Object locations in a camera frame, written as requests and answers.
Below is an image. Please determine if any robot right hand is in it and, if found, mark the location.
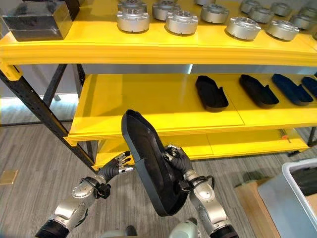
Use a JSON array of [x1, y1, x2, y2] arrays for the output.
[[161, 145, 195, 176]]

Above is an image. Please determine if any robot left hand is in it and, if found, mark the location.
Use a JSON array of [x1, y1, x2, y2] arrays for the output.
[[98, 150, 135, 184]]

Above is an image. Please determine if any black sole-shaped part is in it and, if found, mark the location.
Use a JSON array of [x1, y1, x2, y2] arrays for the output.
[[121, 109, 192, 218], [290, 165, 317, 197], [238, 74, 280, 109], [301, 76, 317, 99], [271, 73, 314, 107], [195, 75, 229, 110]]

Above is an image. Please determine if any yellow shelf board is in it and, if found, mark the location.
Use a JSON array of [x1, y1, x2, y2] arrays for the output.
[[93, 128, 310, 171], [62, 73, 317, 147], [0, 0, 317, 81]]

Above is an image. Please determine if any black shelf brace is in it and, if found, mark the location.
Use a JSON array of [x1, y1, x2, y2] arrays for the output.
[[42, 63, 68, 108]]

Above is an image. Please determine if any grey plastic box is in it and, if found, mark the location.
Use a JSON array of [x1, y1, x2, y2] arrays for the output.
[[257, 158, 317, 238]]

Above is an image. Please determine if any black shiny box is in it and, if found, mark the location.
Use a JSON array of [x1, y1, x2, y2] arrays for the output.
[[1, 0, 81, 42]]

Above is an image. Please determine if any robot silver left leg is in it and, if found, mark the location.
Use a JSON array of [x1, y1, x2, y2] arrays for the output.
[[99, 224, 138, 238]]

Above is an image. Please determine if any robot silver leg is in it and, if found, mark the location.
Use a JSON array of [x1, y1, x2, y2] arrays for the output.
[[99, 224, 138, 238], [169, 218, 202, 238]]

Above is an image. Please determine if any robot silver right leg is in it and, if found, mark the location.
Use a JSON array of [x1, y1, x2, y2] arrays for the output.
[[169, 218, 202, 238]]

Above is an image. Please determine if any brass floor plate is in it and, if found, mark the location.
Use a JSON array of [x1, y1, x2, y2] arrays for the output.
[[0, 169, 19, 185]]

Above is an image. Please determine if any black perforated shelf post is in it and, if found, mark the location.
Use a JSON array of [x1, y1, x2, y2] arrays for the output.
[[0, 64, 100, 172]]

